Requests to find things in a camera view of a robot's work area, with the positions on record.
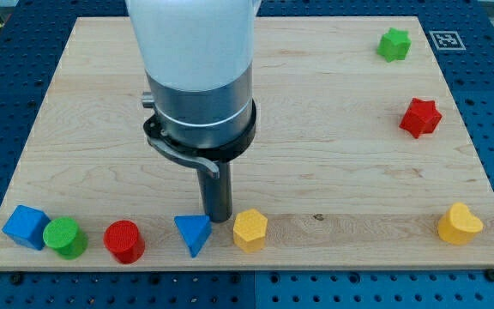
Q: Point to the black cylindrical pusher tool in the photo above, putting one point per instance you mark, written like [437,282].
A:
[211,164]

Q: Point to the blue cube block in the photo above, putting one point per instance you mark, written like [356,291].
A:
[26,226]

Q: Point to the blue triangle block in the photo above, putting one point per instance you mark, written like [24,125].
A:
[195,230]

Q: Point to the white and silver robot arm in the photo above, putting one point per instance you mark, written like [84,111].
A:
[198,59]

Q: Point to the red cylinder block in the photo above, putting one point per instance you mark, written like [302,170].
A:
[123,239]

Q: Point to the yellow heart block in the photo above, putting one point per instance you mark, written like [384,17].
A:
[459,226]

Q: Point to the white fiducial marker tag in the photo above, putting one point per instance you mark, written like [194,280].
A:
[445,40]

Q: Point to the wooden board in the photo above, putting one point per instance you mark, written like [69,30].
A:
[342,185]

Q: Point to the green star block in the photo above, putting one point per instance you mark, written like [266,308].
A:
[394,45]

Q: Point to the red star block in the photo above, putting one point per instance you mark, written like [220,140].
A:
[421,117]

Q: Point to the yellow hexagon block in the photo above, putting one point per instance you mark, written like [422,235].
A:
[249,230]

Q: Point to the green cylinder block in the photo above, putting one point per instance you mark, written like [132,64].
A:
[65,237]

